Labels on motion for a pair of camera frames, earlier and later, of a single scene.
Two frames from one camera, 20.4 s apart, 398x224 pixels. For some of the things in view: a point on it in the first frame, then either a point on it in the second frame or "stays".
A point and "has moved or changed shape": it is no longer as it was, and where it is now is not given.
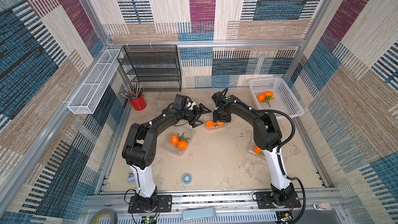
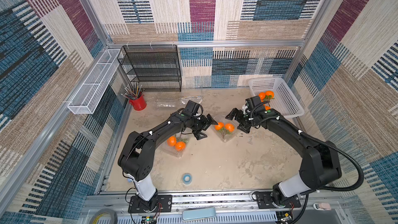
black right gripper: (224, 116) -> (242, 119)
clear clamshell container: (210, 124) has moved or changed shape
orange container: (257, 150) -> (219, 125)
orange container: (173, 139) stays
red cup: (139, 103) stays
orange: (269, 93) stays
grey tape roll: (100, 211) stays
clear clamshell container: (254, 150) -> (226, 129)
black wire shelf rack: (156, 68) stays
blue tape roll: (187, 178) stays
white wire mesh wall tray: (89, 97) stays
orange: (260, 97) stays
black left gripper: (202, 107) -> (199, 136)
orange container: (182, 145) stays
